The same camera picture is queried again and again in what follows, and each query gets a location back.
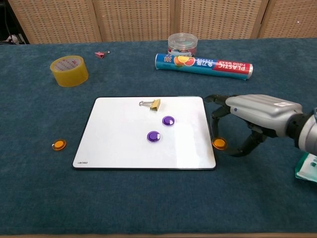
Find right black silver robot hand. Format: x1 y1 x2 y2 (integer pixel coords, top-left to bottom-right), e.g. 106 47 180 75
204 93 304 157

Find gold binder clip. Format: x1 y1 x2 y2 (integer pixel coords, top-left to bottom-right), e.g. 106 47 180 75
138 98 161 112

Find green wet wipes pack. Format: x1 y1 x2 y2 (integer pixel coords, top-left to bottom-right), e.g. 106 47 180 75
294 151 317 183

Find pink binder clip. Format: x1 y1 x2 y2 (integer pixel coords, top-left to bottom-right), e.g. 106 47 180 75
94 50 110 60

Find wooden woven folding screen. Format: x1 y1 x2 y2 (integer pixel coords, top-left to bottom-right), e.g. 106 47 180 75
7 0 317 45

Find purple round magnet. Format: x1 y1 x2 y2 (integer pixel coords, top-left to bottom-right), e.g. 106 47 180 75
147 130 161 143
161 115 176 126

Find clear jar of clips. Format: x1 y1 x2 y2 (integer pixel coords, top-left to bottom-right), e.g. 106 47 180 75
167 33 199 58

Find orange round magnet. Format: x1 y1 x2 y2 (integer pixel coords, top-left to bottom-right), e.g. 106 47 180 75
212 137 227 150
51 139 67 151

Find yellow packing tape roll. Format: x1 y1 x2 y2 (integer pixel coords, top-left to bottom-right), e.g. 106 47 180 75
50 55 89 88

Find plastic wrap box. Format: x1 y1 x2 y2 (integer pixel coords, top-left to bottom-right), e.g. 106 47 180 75
155 53 254 81

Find dark blue table mat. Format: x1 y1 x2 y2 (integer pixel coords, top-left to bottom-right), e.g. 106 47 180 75
0 37 317 236

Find white magnetic board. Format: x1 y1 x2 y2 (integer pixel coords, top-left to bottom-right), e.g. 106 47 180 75
71 96 217 171

